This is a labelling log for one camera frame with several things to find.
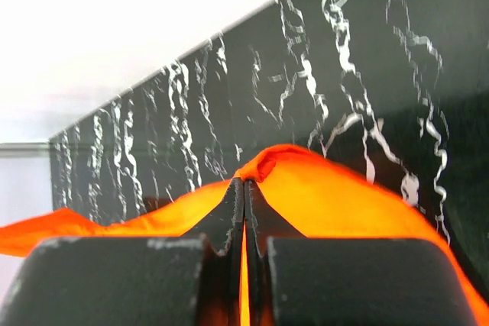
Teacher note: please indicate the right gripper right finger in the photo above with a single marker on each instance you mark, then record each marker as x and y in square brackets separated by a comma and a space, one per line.
[296, 280]

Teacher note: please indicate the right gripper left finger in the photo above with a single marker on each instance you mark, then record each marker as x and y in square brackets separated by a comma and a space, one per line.
[193, 279]

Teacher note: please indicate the orange t-shirt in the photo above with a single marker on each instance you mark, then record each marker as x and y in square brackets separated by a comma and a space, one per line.
[318, 197]

